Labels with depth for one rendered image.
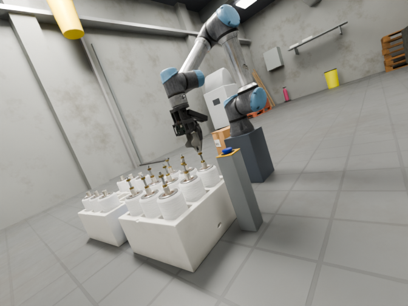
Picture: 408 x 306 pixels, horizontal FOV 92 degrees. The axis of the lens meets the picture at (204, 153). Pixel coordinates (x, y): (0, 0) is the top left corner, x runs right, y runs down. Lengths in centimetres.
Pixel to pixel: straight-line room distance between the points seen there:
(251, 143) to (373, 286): 77
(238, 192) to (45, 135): 342
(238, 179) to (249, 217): 15
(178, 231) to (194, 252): 11
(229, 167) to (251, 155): 46
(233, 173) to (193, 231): 24
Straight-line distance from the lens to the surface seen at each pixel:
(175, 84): 84
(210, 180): 85
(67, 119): 378
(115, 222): 115
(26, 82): 406
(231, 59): 112
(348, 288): 63
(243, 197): 75
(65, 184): 380
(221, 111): 532
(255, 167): 118
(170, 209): 71
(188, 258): 73
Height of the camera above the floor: 46
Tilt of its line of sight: 9 degrees down
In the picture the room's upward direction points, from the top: 20 degrees counter-clockwise
